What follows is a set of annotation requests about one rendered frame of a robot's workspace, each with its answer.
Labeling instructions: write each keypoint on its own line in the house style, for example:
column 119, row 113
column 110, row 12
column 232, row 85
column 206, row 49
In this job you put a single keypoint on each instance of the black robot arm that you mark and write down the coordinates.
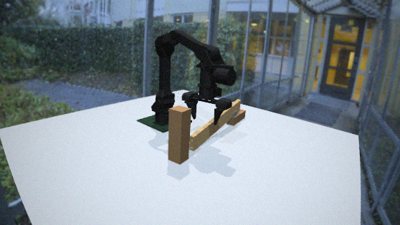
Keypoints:
column 213, row 69

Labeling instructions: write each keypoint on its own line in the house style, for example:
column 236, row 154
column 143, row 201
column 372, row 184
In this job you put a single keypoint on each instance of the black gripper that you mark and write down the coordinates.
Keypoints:
column 206, row 92

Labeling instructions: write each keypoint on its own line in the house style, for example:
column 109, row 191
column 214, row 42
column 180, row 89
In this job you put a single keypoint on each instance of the long wooden rail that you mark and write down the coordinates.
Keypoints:
column 207, row 130

